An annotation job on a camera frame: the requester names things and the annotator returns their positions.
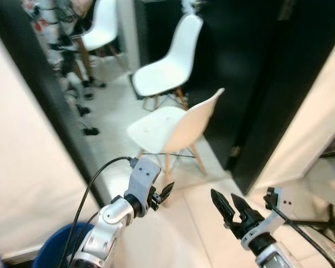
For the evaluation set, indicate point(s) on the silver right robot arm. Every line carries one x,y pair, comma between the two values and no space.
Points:
276,261

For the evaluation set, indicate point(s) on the cream shell chair wooden legs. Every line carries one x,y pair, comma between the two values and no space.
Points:
162,128

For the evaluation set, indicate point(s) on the person in floral clothes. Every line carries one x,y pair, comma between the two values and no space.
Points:
58,33

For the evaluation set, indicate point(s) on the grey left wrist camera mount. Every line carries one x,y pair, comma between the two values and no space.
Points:
143,176

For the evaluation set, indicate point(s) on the blue plastic bin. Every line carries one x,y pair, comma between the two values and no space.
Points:
50,251

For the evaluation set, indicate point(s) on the white shell chair wooden legs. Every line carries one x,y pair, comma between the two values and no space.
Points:
167,70
103,25

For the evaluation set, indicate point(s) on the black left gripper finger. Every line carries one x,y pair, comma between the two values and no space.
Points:
167,192

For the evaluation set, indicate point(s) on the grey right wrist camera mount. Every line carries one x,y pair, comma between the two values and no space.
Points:
276,201

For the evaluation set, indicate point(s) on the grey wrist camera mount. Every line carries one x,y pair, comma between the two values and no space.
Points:
276,201
143,176

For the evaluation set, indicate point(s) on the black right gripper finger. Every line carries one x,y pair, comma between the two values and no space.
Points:
222,207
243,211

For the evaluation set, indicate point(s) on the black tripod stand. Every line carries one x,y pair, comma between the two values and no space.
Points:
330,223

